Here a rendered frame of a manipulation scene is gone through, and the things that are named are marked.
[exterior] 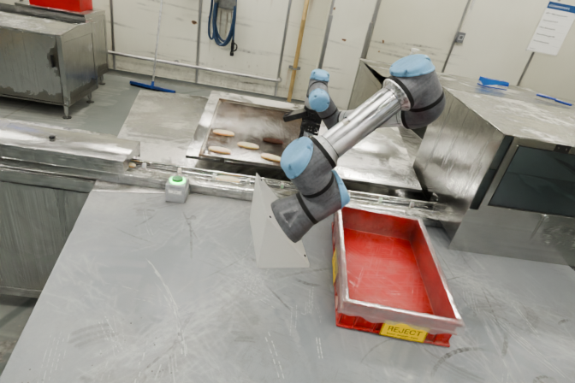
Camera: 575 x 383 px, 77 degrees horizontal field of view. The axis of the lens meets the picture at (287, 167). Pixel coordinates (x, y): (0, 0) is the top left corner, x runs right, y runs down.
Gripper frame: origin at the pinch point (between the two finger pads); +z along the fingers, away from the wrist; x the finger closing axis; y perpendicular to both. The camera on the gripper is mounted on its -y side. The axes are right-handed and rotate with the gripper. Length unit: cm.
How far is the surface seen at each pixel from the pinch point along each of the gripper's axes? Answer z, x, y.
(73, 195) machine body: 18, -46, -80
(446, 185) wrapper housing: -7, -15, 62
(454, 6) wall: -1, 381, 142
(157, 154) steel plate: 14, -15, -60
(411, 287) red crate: 3, -61, 47
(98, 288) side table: 1, -88, -41
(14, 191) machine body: 20, -50, -102
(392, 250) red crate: 6, -44, 43
